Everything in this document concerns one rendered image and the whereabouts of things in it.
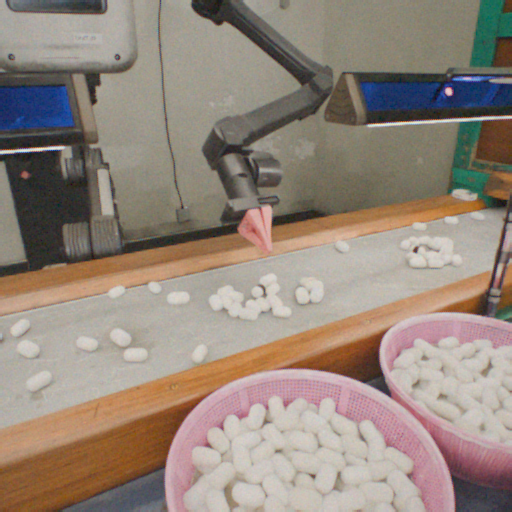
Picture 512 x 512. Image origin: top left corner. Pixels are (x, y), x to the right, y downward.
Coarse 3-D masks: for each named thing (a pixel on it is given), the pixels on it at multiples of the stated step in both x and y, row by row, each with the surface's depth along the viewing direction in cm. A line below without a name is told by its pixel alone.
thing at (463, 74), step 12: (456, 72) 68; (468, 72) 66; (480, 72) 64; (492, 72) 63; (504, 72) 61; (504, 216) 66; (504, 228) 65; (504, 240) 66; (504, 252) 67; (492, 264) 69; (504, 264) 67; (492, 276) 68; (504, 276) 68; (492, 288) 69; (492, 300) 70; (492, 312) 71; (504, 312) 75
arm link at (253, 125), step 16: (320, 80) 102; (288, 96) 97; (304, 96) 100; (320, 96) 103; (256, 112) 89; (272, 112) 91; (288, 112) 94; (304, 112) 101; (240, 128) 82; (256, 128) 85; (272, 128) 91; (208, 144) 81; (224, 144) 79; (208, 160) 83
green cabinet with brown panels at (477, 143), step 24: (504, 0) 111; (480, 24) 118; (504, 24) 112; (480, 48) 119; (504, 48) 114; (480, 120) 124; (504, 120) 118; (480, 144) 126; (504, 144) 120; (480, 168) 126; (504, 168) 120
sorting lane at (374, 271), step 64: (320, 256) 93; (384, 256) 93; (0, 320) 68; (64, 320) 68; (128, 320) 68; (192, 320) 68; (256, 320) 68; (320, 320) 68; (0, 384) 54; (64, 384) 54; (128, 384) 54
